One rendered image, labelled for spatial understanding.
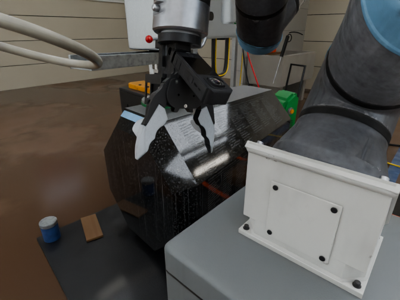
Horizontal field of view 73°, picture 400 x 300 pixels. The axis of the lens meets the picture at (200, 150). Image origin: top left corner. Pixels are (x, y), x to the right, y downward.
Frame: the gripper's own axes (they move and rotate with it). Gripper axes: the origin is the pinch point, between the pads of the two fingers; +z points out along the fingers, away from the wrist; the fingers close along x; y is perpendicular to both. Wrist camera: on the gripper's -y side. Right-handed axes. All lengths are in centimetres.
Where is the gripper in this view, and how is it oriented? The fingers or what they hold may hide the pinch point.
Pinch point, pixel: (179, 158)
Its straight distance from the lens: 46.6
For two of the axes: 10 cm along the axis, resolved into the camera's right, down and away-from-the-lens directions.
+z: -0.8, 9.7, 2.1
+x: -8.0, 0.7, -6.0
